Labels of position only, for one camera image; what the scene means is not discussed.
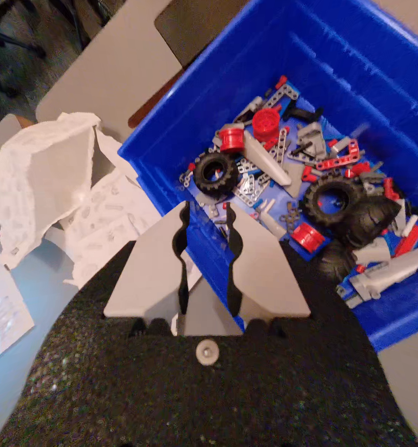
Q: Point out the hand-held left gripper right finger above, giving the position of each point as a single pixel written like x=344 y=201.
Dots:
x=268 y=279

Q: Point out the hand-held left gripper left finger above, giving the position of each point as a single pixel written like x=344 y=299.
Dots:
x=146 y=279

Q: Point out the blue plastic bin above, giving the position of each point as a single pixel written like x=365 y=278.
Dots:
x=334 y=52

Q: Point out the small white toy panel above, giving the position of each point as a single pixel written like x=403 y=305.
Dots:
x=273 y=227

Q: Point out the red toy wheel hub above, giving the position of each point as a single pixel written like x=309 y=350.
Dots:
x=230 y=139
x=266 y=124
x=306 y=237

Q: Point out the printed white paper sheet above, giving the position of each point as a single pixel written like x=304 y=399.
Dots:
x=107 y=216

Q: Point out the medium black toy tire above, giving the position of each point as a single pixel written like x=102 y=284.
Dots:
x=226 y=187

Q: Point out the grey toy panel piece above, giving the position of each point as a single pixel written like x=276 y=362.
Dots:
x=369 y=250
x=296 y=178

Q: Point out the long grey wedge panel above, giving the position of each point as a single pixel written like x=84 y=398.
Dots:
x=265 y=160

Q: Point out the large black grooved toy tire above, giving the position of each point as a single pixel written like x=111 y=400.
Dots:
x=373 y=220

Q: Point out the large black lugged toy tire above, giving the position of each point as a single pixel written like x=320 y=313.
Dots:
x=355 y=195

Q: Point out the long grey toy panel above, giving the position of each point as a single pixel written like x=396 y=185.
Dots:
x=394 y=270

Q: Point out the pile of toy building pieces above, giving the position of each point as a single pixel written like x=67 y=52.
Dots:
x=334 y=162

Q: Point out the printed instruction sheet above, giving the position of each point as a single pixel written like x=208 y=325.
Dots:
x=3 y=314

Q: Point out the crumpled white paper bag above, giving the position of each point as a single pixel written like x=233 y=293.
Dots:
x=38 y=174

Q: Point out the dark brown mat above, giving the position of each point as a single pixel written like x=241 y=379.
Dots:
x=195 y=28

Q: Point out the black chair base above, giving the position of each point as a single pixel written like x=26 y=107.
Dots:
x=17 y=43

